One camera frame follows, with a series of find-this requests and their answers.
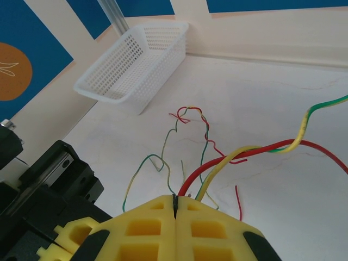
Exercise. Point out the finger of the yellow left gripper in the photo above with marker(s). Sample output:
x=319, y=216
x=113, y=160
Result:
x=65, y=231
x=51, y=254

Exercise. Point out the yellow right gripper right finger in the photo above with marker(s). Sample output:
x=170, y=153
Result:
x=206, y=233

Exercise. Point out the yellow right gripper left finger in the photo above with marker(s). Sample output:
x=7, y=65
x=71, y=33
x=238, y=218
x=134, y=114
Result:
x=144, y=228

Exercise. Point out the white plastic mesh basket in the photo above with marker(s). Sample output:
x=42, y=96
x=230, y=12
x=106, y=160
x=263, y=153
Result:
x=163, y=68

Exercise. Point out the aluminium frame post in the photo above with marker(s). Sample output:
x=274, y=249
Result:
x=115, y=16

